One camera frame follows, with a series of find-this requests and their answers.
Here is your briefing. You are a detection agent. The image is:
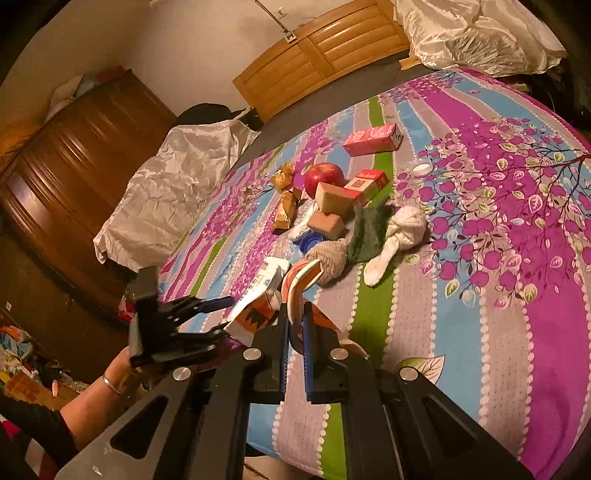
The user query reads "pile of colorful bags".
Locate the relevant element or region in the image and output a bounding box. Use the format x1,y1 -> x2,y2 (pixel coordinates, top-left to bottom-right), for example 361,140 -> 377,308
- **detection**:
0,323 -> 79,409

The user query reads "grey sock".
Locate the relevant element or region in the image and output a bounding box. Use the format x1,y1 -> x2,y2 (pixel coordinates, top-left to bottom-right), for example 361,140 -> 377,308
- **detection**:
305,237 -> 358,287

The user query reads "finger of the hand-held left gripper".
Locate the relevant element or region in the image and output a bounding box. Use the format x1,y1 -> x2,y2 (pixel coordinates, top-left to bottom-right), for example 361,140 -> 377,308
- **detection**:
139,325 -> 232,370
159,295 -> 235,325

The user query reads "bundle atop wardrobe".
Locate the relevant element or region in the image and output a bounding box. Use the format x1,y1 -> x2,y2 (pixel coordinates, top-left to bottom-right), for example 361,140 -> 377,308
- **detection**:
48,69 -> 125,116

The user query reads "blue bottle cap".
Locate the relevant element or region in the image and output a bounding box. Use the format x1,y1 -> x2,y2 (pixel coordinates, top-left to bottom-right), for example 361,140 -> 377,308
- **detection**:
298,232 -> 324,254

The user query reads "person's left hand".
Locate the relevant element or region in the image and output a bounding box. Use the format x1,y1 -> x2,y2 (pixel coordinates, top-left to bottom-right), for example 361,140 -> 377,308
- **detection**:
102,345 -> 148,394

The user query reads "black bundle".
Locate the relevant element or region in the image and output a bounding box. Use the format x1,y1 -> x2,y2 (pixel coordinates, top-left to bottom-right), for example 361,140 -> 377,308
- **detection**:
178,104 -> 252,127

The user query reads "small red box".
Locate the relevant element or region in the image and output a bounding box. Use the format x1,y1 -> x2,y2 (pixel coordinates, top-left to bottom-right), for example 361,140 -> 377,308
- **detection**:
344,169 -> 389,207

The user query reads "large red box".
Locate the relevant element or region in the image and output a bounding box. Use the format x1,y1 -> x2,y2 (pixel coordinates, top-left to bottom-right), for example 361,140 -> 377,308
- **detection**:
342,122 -> 403,158

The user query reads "grey bed sheet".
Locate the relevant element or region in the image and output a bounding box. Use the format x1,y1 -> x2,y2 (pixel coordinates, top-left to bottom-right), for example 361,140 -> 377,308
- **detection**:
217,48 -> 421,178

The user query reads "brown block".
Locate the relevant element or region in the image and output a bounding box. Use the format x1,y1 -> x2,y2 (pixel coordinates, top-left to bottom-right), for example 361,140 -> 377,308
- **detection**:
307,211 -> 348,240

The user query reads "tan block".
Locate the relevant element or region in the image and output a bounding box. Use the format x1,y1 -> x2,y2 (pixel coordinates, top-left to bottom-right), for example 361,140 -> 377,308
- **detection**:
315,182 -> 358,217

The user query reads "dark green cloth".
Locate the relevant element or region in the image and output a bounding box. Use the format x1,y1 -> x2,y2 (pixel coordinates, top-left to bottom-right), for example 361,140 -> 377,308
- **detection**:
346,203 -> 395,265

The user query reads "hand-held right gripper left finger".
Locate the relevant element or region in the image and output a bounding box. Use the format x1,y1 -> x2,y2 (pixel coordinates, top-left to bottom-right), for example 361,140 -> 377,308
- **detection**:
55,302 -> 291,480

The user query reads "gold wrapper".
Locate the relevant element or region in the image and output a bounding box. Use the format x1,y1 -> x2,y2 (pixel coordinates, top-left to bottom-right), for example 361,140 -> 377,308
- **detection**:
271,188 -> 303,233
270,162 -> 296,191

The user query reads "brown wooden wardrobe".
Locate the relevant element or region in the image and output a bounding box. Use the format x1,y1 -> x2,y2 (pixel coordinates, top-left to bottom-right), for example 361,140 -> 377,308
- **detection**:
0,68 -> 178,324

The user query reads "white satin cover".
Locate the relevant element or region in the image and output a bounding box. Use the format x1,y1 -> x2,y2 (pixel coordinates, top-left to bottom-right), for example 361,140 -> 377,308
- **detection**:
93,121 -> 262,268
392,0 -> 568,77

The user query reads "orange paper cup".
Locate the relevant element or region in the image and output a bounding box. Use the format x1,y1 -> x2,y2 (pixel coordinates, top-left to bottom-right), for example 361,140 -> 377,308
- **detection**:
281,258 -> 370,363

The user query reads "wooden headboard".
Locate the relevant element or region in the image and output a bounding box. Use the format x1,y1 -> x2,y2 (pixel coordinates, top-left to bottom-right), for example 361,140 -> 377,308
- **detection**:
232,0 -> 411,124

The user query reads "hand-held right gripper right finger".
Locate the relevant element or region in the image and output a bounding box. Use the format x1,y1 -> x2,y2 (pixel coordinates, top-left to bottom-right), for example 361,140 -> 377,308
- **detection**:
302,300 -> 536,480

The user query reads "metal lamp stand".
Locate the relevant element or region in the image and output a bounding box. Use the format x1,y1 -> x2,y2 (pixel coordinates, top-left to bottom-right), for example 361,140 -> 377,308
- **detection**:
252,0 -> 298,44

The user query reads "white fuzzy sock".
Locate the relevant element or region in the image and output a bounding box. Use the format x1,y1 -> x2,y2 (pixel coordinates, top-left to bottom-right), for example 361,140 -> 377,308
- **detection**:
362,205 -> 430,287

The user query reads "red apple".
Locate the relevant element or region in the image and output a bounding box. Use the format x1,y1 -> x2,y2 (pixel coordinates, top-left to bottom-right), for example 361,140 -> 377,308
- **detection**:
302,162 -> 346,197

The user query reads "orange and white carton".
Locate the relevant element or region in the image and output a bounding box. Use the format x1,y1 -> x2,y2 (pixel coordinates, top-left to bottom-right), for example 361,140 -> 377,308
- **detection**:
221,257 -> 293,348

